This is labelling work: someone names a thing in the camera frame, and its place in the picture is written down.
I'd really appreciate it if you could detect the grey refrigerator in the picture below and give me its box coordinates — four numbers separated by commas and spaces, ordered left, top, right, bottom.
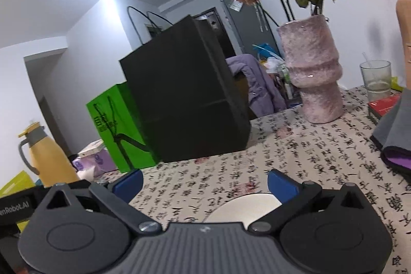
220, 0, 280, 56

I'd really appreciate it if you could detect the white bowl black rim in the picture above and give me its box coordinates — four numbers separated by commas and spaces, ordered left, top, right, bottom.
208, 193, 283, 224

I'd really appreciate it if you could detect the dark entrance door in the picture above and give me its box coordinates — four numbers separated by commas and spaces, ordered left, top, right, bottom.
192, 12, 238, 59

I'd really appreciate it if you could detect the small white box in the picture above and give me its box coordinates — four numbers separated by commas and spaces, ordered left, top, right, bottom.
78, 139, 106, 157

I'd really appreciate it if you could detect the blue plastic bag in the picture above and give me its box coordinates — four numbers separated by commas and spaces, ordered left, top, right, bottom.
252, 43, 280, 61

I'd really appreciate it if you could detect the yellow thermos jug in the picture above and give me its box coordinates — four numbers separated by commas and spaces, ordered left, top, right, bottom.
17, 121, 79, 188

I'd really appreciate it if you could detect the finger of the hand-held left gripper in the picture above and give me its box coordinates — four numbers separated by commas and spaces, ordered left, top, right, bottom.
39, 179, 94, 194

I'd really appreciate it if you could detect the yellow-green snack box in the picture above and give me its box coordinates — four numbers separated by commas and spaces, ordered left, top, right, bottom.
0, 171, 36, 231

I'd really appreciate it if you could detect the grey purple pouch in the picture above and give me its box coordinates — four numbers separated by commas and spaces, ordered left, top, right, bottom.
370, 97, 411, 178

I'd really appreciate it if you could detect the calligraphy print tablecloth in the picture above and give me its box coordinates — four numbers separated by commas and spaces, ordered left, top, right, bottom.
99, 86, 411, 274

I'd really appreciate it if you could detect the pink ceramic vase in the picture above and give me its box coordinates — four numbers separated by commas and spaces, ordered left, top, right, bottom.
277, 15, 344, 124

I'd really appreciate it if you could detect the black paper bag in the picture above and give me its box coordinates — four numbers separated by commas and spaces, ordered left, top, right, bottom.
119, 6, 251, 163

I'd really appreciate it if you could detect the white tissue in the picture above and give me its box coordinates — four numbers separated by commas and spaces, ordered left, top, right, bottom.
77, 166, 97, 180

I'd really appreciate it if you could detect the green paper bag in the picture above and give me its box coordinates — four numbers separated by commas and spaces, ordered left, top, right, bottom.
86, 83, 161, 173

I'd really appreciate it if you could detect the purple tissue pack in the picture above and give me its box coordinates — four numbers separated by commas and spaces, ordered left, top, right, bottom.
72, 150, 118, 180

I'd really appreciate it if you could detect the purple jacket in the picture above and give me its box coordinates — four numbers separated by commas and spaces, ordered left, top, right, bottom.
225, 54, 287, 119

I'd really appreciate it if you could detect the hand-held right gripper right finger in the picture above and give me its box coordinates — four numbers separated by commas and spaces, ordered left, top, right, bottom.
249, 169, 370, 233

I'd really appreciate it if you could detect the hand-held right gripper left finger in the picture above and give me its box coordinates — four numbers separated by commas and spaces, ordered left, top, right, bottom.
41, 169, 163, 233

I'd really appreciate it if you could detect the clear glass cup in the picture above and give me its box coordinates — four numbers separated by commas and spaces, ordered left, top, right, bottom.
360, 52, 392, 103

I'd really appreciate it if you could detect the red box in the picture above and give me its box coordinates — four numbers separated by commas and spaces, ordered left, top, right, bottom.
368, 94, 402, 119

